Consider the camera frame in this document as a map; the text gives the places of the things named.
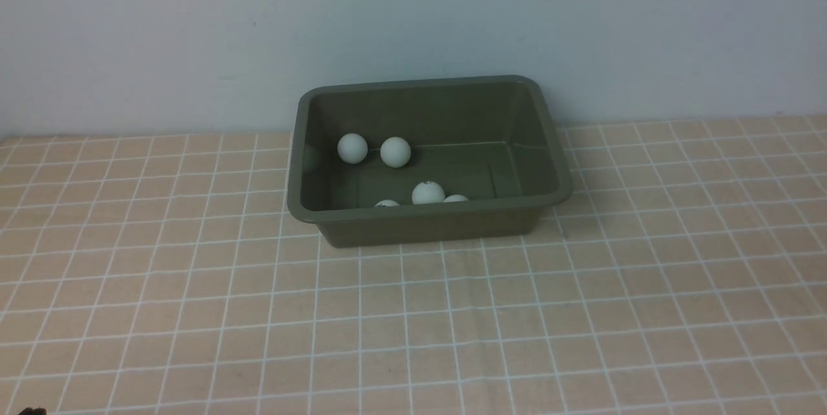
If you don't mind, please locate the beige checkered tablecloth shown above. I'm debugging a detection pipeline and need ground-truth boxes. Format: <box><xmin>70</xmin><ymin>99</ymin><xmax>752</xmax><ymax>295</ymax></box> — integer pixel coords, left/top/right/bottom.
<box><xmin>1</xmin><ymin>116</ymin><xmax>826</xmax><ymax>414</ymax></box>

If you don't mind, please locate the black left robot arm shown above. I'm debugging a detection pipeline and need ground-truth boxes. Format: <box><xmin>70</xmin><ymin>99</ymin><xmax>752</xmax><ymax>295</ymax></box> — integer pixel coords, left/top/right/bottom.
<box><xmin>19</xmin><ymin>407</ymin><xmax>48</xmax><ymax>415</ymax></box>

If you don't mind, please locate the white table-tennis ball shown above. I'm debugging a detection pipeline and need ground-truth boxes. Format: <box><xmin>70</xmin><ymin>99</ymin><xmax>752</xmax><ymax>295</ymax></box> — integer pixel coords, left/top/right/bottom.
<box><xmin>380</xmin><ymin>137</ymin><xmax>412</xmax><ymax>168</ymax></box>
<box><xmin>374</xmin><ymin>199</ymin><xmax>401</xmax><ymax>207</ymax></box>
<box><xmin>411</xmin><ymin>180</ymin><xmax>446</xmax><ymax>205</ymax></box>
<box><xmin>443</xmin><ymin>194</ymin><xmax>469</xmax><ymax>203</ymax></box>
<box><xmin>337</xmin><ymin>133</ymin><xmax>369</xmax><ymax>165</ymax></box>

